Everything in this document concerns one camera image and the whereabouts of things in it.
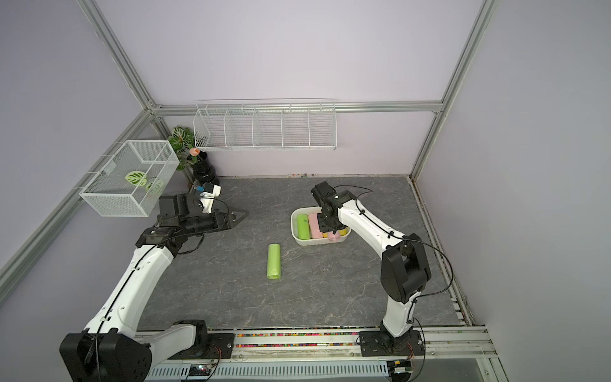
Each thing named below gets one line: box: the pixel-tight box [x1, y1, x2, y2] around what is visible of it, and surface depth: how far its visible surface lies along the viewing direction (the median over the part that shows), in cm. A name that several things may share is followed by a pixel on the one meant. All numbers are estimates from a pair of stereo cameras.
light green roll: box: [266, 243, 281, 280], surface depth 91 cm
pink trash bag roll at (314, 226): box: [307, 213, 324, 238], surface depth 97 cm
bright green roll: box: [296, 214, 310, 241], surface depth 101 cm
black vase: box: [192, 150, 217, 185], surface depth 113 cm
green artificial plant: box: [167, 125, 198, 172], surface depth 99 cm
